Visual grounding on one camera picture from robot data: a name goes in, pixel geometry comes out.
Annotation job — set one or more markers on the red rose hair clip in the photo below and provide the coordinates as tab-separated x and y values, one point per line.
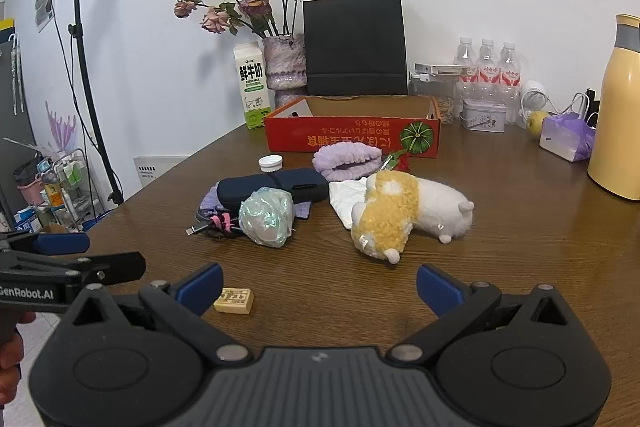
397	161

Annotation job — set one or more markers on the cluttered wire shelf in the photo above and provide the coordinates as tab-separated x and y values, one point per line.
62	191

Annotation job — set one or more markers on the yellow white plush toy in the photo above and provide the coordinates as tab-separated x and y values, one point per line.
397	203

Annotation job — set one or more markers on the yellow thermos flask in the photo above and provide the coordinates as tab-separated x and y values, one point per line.
614	162

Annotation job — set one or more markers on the person's left hand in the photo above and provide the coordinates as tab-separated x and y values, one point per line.
11	355

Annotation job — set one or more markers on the purple drawstring fabric pouch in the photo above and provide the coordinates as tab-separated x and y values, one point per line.
211	204

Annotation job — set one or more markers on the flat white orange box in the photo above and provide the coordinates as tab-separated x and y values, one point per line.
441	73

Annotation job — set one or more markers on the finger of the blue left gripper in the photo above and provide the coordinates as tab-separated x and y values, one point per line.
55	244

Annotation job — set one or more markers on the small yellow mahjong tile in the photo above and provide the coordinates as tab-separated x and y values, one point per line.
234	300

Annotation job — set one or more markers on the white round gadget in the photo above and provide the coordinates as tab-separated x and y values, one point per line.
533	98

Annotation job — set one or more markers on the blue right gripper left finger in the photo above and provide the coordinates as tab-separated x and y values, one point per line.
189	297

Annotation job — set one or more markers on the clear plastic food container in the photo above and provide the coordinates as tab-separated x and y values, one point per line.
441	88

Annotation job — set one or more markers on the left water bottle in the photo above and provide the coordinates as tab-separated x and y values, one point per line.
466	85

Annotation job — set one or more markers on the iridescent plastic bag bundle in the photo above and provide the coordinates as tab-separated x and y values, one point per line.
267	217

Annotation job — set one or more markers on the red cardboard produce box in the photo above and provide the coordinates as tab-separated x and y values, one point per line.
388	122

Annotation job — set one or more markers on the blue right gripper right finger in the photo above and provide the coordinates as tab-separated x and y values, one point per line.
444	294

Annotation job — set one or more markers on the right water bottle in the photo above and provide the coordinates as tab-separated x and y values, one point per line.
510	80

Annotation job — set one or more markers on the black paper shopping bag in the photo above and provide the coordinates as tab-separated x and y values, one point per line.
355	47

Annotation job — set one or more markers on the dark grey cabinet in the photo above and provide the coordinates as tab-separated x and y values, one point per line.
17	138

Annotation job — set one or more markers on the white green milk carton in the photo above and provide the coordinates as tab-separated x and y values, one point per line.
254	92

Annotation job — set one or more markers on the small floral tin box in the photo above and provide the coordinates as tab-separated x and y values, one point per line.
483	116

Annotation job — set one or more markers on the middle water bottle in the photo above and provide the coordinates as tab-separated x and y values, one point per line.
488	72

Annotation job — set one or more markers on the water bottle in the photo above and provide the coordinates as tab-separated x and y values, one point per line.
466	85
510	80
488	72

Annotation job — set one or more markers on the purple tissue packet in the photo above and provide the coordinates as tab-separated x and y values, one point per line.
567	136

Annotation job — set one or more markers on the yellow green apple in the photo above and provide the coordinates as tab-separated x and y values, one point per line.
534	123

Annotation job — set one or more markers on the white jar lid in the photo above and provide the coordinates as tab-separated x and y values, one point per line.
270	163

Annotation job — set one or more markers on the fluffy purple headband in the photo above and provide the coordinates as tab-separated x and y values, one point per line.
347	161

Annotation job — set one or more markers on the white tissue pack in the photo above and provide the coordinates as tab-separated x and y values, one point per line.
344	195

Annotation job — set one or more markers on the purple textured vase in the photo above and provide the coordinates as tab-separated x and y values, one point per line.
286	69

